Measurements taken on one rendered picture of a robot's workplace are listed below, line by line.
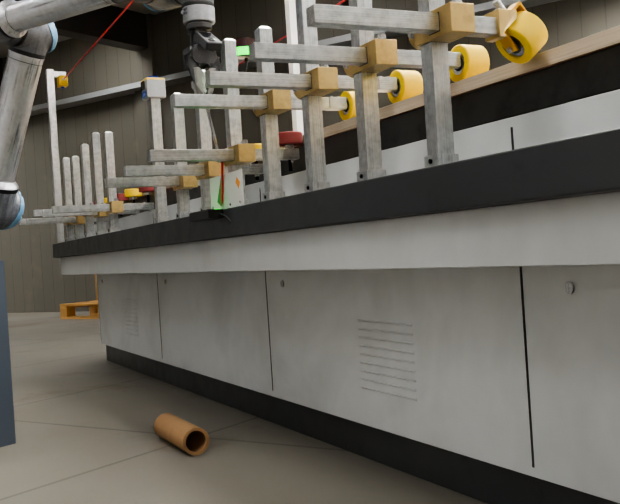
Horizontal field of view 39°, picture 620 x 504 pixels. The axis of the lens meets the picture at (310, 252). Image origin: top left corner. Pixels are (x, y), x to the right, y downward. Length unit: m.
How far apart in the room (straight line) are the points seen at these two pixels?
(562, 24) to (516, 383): 6.17
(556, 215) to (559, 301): 0.34
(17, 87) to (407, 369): 1.60
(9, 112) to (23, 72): 0.14
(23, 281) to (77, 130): 2.19
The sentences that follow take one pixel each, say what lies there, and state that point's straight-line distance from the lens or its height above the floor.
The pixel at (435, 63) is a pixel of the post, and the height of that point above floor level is 0.88.
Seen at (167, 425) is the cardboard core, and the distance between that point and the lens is 2.73.
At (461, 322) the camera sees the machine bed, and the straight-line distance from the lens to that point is 1.90.
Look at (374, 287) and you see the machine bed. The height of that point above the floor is 0.46.
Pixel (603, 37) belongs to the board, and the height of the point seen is 0.89.
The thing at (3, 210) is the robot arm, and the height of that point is 0.77.
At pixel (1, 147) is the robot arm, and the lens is 3.03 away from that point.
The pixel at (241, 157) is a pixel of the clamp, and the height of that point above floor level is 0.83.
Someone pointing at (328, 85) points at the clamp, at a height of 0.93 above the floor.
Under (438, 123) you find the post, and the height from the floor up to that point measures 0.78.
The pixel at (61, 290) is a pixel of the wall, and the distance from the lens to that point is 11.34.
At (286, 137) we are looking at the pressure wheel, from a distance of 2.46.
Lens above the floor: 0.57
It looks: level
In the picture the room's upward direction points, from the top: 4 degrees counter-clockwise
